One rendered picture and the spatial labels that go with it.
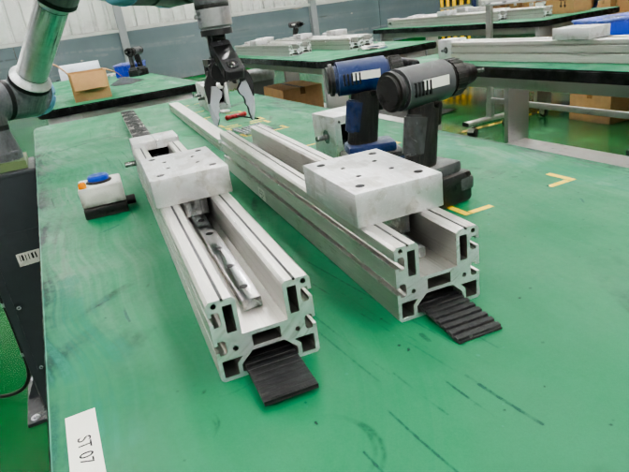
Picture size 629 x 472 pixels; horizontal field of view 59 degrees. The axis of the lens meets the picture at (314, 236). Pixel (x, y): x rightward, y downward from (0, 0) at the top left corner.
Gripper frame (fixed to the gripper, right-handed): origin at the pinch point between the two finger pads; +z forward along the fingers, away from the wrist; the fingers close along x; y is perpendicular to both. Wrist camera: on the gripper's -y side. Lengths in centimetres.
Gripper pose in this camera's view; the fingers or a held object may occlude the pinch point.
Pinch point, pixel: (235, 119)
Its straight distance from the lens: 133.7
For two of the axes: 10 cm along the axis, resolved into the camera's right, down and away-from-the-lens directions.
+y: -3.6, -3.0, 8.8
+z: 1.3, 9.2, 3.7
